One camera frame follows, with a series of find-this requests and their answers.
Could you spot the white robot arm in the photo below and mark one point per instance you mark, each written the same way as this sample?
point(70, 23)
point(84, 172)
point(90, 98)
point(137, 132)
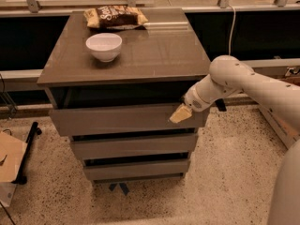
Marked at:
point(228, 75)

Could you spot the grey middle drawer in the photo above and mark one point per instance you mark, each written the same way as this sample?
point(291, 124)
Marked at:
point(132, 147)

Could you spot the black floor bracket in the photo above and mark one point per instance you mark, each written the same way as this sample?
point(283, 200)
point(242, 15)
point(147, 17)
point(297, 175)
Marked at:
point(221, 105)

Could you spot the black stand leg left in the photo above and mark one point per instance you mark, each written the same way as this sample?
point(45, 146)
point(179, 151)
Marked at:
point(21, 178)

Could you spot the cardboard box left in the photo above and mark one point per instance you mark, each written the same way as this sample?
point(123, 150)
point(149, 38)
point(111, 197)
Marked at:
point(12, 151)

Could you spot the grey top drawer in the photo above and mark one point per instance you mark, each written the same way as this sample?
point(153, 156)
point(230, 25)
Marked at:
point(123, 119)

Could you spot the grey drawer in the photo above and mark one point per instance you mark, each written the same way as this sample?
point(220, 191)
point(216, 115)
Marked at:
point(123, 119)
point(132, 170)
point(132, 147)

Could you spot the grey bottom drawer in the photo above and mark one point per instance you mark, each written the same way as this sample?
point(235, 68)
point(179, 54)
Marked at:
point(132, 170)

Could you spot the brown yellow snack bag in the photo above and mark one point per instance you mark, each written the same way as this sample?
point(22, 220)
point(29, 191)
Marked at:
point(114, 17)

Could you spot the grey drawer cabinet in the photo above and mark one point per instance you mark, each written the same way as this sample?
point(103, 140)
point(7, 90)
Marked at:
point(157, 65)

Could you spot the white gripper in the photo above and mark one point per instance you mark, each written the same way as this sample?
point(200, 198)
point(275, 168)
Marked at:
point(193, 101)

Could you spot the white ceramic bowl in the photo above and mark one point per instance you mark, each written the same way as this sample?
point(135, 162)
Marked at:
point(105, 47)

